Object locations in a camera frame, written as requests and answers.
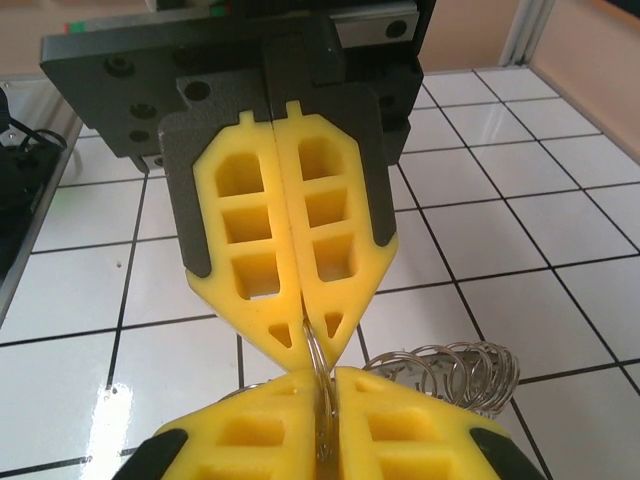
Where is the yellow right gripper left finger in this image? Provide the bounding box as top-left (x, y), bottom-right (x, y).
top-left (117, 368), bottom-right (322, 480)

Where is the aluminium corner post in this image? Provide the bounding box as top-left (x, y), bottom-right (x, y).
top-left (499, 0), bottom-right (545, 69)

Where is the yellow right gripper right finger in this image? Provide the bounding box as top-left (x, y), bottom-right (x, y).
top-left (331, 367), bottom-right (544, 480)

